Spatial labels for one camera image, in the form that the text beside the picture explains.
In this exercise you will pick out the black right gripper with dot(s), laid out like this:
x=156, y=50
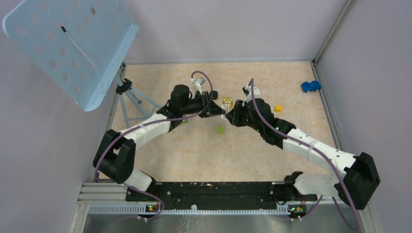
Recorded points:
x=233, y=116

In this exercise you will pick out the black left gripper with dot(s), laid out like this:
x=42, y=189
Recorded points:
x=204, y=98

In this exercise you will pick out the white earbud charging case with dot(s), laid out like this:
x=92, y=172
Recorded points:
x=227, y=110

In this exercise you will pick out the black earbud charging case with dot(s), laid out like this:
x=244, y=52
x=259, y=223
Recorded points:
x=214, y=95

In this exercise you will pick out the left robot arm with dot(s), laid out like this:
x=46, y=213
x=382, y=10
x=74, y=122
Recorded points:
x=115, y=157

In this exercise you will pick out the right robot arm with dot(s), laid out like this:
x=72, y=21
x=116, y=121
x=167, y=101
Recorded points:
x=354, y=178

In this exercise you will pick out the yellow owl block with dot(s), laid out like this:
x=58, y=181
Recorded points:
x=227, y=103

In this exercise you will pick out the green wooden cube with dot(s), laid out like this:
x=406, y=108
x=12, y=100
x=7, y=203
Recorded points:
x=220, y=130

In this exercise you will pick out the yellow wooden cube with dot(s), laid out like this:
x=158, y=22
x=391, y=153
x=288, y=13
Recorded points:
x=278, y=108

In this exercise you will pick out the blue toy car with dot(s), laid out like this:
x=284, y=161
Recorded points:
x=313, y=86

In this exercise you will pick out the light blue tripod stand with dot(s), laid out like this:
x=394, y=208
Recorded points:
x=124, y=90

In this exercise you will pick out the light blue perforated tray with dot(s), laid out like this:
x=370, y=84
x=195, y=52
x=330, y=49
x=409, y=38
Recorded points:
x=79, y=44

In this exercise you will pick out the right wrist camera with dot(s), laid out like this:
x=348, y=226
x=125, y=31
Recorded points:
x=247, y=90

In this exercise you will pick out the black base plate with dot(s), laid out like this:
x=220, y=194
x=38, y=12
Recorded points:
x=220, y=195

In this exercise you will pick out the aluminium frame rail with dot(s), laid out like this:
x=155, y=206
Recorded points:
x=110, y=198

